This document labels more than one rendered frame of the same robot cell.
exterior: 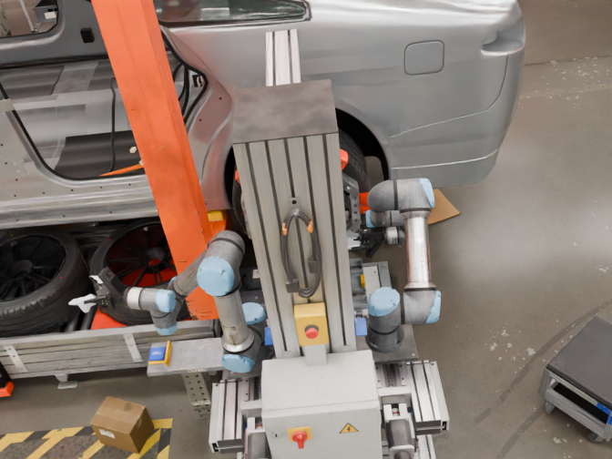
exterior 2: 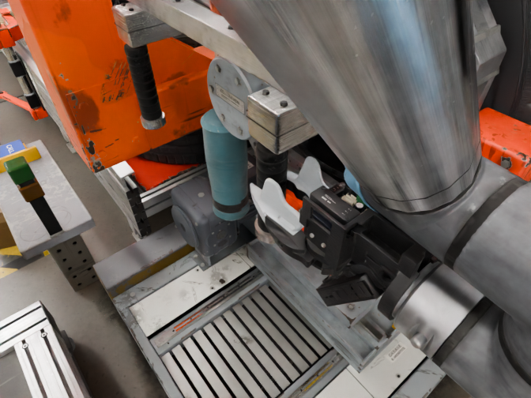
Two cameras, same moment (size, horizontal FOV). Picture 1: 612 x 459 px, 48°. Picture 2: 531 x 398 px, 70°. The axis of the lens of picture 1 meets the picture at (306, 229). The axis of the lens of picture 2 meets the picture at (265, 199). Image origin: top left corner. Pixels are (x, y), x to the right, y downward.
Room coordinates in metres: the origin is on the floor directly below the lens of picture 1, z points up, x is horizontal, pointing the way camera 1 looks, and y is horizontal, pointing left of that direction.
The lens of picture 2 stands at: (2.03, -0.39, 1.14)
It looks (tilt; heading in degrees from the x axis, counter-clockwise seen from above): 45 degrees down; 48
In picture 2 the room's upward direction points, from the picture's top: straight up
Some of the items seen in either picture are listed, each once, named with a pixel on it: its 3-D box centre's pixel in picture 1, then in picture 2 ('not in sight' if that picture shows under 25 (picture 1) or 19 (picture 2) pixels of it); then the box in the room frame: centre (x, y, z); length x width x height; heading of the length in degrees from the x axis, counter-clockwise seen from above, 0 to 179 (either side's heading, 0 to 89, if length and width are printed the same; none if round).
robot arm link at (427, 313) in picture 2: (391, 236); (434, 307); (2.25, -0.37, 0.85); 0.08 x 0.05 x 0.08; 177
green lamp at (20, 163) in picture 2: not in sight; (19, 170); (2.06, 0.38, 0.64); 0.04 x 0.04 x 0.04; 87
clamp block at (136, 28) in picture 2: not in sight; (148, 20); (2.31, 0.19, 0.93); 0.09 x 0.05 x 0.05; 177
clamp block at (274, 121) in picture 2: not in sight; (294, 110); (2.29, -0.15, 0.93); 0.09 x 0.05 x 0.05; 177
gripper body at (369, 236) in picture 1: (372, 236); (364, 242); (2.25, -0.29, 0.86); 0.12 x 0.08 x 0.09; 87
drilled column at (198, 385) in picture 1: (198, 385); (62, 237); (2.07, 0.61, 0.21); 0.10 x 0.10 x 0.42; 87
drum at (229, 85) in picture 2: not in sight; (281, 80); (2.44, 0.01, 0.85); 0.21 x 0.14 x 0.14; 177
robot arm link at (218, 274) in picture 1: (230, 311); not in sight; (1.61, 0.29, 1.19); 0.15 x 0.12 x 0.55; 163
